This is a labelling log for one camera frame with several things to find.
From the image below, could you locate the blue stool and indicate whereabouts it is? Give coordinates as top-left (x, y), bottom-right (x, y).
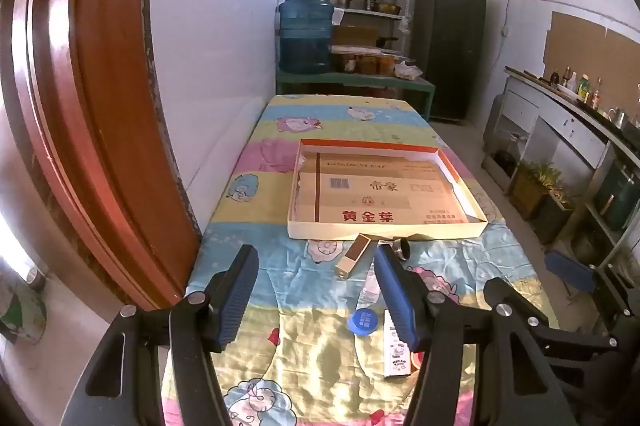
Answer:
top-left (544, 251), bottom-right (598, 294)

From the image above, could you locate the clear floral-pattern box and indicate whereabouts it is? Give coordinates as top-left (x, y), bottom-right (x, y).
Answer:
top-left (362, 271), bottom-right (386, 303)

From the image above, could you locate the shallow cardboard box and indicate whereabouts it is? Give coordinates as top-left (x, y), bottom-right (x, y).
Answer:
top-left (287, 138), bottom-right (490, 241)

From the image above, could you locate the blue bottle cap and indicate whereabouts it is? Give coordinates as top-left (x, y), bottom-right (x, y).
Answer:
top-left (347, 308), bottom-right (381, 337)

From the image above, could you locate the white plastic bag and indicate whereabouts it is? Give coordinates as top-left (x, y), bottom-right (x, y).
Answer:
top-left (395, 60), bottom-right (423, 80)

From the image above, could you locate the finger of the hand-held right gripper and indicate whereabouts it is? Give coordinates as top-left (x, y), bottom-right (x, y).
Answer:
top-left (484, 277), bottom-right (621, 357)

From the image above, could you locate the white cartoon-print box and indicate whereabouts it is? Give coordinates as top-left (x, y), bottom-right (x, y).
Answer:
top-left (382, 310), bottom-right (413, 378)

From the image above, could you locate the blue water jug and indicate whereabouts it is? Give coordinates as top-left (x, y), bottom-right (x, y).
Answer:
top-left (277, 0), bottom-right (335, 74)

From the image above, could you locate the potted plant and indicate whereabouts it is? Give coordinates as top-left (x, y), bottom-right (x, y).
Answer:
top-left (532, 188), bottom-right (576, 245)
top-left (507, 161), bottom-right (563, 221)

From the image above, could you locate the cardboard wall panel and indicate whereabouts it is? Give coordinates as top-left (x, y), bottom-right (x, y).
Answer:
top-left (602, 28), bottom-right (640, 101)
top-left (542, 12), bottom-right (608, 79)

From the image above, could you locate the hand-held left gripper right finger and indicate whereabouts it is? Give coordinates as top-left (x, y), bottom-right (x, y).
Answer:
top-left (372, 244), bottom-right (584, 426)

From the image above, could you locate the gold rectangular box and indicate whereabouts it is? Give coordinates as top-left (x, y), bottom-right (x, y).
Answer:
top-left (335, 234), bottom-right (373, 279)

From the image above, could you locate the green low table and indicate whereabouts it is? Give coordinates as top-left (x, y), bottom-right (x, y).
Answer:
top-left (276, 70), bottom-right (436, 117)

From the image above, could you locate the printed cartoon blanket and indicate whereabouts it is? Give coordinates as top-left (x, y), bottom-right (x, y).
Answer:
top-left (185, 94), bottom-right (561, 426)

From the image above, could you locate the white kitchen counter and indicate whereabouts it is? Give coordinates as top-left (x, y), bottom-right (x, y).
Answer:
top-left (482, 66), bottom-right (640, 257)

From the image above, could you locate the dark green refrigerator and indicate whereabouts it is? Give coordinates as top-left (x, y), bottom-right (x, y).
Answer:
top-left (414, 0), bottom-right (488, 123)

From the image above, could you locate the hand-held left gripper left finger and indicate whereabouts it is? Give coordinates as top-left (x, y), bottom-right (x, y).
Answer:
top-left (60, 245), bottom-right (261, 426)

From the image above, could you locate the brown cardboard carton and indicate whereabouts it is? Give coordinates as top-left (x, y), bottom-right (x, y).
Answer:
top-left (332, 26), bottom-right (379, 47)

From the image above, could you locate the row of food jars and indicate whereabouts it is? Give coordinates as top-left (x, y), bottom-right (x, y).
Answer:
top-left (331, 48), bottom-right (401, 75)

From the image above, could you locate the dark green appliance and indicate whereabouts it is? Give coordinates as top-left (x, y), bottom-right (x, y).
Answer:
top-left (592, 163), bottom-right (640, 231)

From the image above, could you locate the grey gas cylinder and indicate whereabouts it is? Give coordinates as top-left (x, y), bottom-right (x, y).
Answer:
top-left (482, 94), bottom-right (507, 157)

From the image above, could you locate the green and white sack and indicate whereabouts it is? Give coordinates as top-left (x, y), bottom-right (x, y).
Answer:
top-left (0, 263), bottom-right (48, 346)

